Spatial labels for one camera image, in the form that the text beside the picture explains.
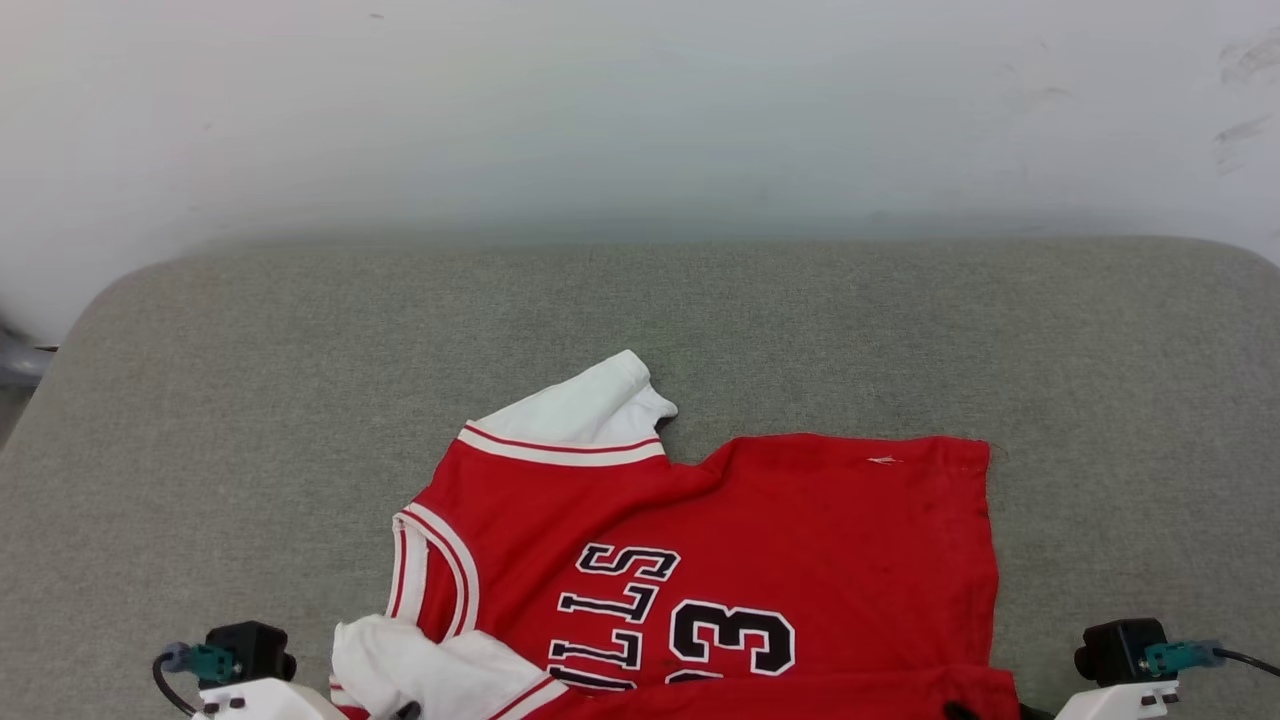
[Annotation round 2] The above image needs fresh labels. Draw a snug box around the grey fabric sofa cushion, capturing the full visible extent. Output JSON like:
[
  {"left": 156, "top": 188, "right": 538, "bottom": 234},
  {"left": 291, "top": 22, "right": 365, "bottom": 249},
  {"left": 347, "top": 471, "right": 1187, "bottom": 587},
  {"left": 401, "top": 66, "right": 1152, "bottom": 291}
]
[{"left": 0, "top": 235, "right": 1280, "bottom": 720}]

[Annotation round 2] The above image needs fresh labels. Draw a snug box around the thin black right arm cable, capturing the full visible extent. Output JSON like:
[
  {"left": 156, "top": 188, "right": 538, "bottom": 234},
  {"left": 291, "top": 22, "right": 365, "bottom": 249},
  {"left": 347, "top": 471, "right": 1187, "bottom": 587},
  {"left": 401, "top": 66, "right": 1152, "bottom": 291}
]
[{"left": 1214, "top": 647, "right": 1280, "bottom": 680}]

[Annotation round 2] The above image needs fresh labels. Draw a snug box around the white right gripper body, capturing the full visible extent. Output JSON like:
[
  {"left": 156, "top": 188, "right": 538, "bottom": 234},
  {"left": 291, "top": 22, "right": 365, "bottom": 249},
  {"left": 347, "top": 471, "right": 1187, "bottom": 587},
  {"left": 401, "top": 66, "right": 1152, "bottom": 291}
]
[{"left": 1051, "top": 679, "right": 1182, "bottom": 720}]

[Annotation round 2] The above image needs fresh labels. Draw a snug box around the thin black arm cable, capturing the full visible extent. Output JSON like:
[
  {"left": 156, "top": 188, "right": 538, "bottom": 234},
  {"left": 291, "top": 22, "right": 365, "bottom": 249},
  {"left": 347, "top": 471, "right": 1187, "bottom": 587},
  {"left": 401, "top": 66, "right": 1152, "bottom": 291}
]
[
  {"left": 1214, "top": 647, "right": 1280, "bottom": 680},
  {"left": 151, "top": 654, "right": 202, "bottom": 720}
]

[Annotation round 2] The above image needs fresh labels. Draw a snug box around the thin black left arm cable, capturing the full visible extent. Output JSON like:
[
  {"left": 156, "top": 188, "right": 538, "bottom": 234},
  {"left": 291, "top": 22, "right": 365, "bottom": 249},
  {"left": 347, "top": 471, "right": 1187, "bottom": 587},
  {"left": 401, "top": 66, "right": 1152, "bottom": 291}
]
[{"left": 151, "top": 654, "right": 202, "bottom": 720}]

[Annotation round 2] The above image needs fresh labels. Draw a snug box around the teal camera cable plug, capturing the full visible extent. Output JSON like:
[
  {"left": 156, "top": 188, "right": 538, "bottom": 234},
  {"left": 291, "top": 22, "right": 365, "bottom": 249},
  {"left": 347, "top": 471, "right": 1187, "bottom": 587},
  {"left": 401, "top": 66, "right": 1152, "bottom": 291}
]
[
  {"left": 160, "top": 642, "right": 242, "bottom": 687},
  {"left": 1144, "top": 639, "right": 1227, "bottom": 677}
]

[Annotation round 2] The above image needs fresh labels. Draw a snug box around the teal right camera cable plug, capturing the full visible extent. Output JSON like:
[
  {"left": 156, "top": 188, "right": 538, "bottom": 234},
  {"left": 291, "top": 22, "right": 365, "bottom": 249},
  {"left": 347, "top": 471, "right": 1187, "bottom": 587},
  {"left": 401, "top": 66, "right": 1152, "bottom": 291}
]
[{"left": 1144, "top": 639, "right": 1227, "bottom": 677}]

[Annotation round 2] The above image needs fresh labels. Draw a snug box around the teal left camera cable plug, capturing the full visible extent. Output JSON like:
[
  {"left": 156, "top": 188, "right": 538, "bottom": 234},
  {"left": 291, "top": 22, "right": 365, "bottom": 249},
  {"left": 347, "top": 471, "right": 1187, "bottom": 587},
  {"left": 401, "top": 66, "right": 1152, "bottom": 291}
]
[{"left": 160, "top": 642, "right": 242, "bottom": 687}]

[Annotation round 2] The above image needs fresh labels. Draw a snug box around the red and white basketball jersey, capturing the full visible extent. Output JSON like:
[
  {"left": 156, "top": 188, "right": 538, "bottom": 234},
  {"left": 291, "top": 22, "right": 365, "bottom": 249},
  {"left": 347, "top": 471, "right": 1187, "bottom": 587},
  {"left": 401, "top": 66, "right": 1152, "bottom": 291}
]
[{"left": 329, "top": 349, "right": 1022, "bottom": 720}]

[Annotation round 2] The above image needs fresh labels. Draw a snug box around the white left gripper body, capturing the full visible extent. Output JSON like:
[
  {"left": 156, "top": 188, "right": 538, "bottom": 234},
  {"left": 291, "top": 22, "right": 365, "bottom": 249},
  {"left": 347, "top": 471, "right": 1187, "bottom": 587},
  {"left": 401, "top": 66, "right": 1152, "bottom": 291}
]
[{"left": 189, "top": 677, "right": 347, "bottom": 720}]

